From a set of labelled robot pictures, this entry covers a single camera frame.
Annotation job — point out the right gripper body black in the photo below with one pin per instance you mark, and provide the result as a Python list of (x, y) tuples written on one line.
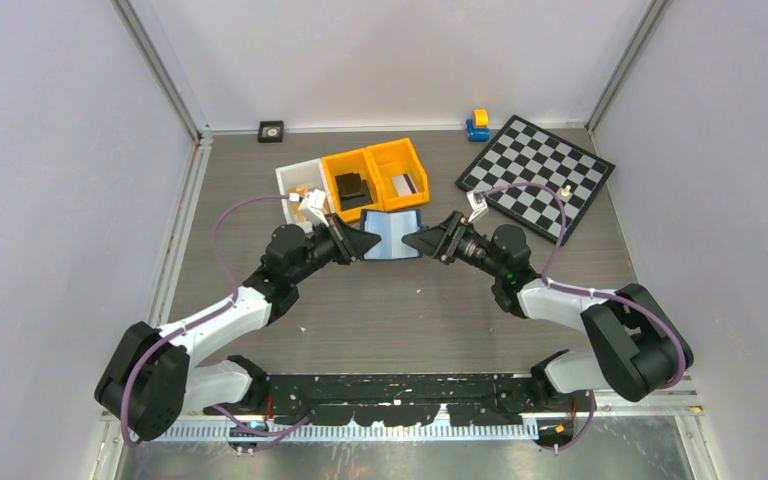
[(473, 250)]

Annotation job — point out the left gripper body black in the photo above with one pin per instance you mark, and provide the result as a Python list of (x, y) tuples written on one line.
[(321, 251)]

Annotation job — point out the blue leather card holder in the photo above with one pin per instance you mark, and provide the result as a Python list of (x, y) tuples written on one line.
[(391, 227)]

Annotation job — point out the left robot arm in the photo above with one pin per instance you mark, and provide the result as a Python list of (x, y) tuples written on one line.
[(157, 374)]

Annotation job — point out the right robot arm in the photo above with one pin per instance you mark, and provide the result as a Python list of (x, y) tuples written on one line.
[(634, 349)]

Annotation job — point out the card in orange bin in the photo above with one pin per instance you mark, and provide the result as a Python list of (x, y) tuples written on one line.
[(404, 185)]

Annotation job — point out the black object in bin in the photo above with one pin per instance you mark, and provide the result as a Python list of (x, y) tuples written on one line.
[(352, 190)]

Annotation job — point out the orange plastic bin left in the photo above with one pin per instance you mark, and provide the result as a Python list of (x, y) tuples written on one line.
[(360, 161)]

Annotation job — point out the orange plastic bin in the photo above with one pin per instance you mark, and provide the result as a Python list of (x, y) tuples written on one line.
[(360, 161), (397, 157)]

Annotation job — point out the tan items in white bin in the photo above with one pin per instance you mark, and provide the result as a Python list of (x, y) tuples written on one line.
[(296, 195)]

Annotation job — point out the white plastic bin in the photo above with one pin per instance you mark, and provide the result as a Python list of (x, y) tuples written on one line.
[(299, 178)]

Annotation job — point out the orange plastic bin right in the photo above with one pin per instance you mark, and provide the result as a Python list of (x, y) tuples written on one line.
[(397, 157)]

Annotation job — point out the black white chessboard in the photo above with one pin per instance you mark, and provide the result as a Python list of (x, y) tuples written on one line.
[(522, 151)]

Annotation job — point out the small black square device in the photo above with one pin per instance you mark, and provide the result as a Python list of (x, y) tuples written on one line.
[(270, 131)]

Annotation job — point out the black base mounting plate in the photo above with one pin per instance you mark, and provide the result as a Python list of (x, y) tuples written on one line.
[(402, 400)]

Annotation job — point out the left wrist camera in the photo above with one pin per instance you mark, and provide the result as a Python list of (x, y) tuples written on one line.
[(312, 207)]

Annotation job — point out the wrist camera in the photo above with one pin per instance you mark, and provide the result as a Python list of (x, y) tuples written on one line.
[(312, 207), (478, 203)]

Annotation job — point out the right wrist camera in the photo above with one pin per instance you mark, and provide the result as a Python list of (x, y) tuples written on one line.
[(478, 203)]

